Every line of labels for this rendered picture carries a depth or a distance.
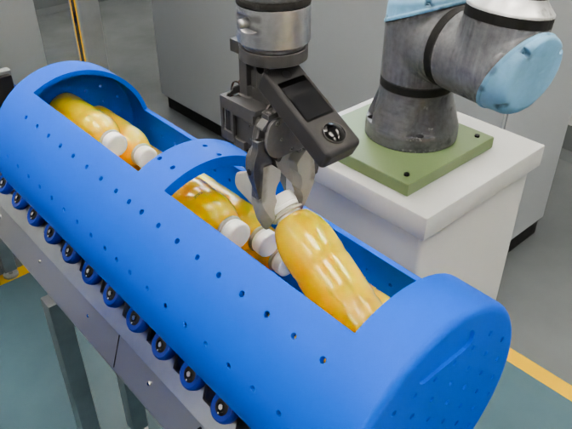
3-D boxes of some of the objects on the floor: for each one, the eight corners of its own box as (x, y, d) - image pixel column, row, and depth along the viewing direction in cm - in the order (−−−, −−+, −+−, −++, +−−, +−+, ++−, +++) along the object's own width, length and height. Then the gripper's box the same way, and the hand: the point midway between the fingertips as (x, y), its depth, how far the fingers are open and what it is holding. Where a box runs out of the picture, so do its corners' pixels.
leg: (142, 420, 201) (111, 263, 165) (152, 432, 197) (122, 273, 162) (125, 431, 198) (90, 272, 162) (135, 443, 194) (101, 283, 158)
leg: (101, 447, 193) (60, 287, 158) (111, 460, 190) (70, 299, 154) (83, 458, 190) (37, 297, 154) (93, 471, 187) (47, 310, 151)
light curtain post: (141, 308, 242) (45, -252, 146) (150, 317, 239) (57, -252, 142) (127, 316, 239) (19, -252, 142) (135, 324, 235) (31, -253, 139)
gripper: (283, 20, 73) (283, 183, 85) (198, 43, 66) (210, 215, 78) (338, 40, 67) (328, 211, 79) (251, 67, 61) (255, 248, 73)
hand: (286, 214), depth 76 cm, fingers closed on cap, 4 cm apart
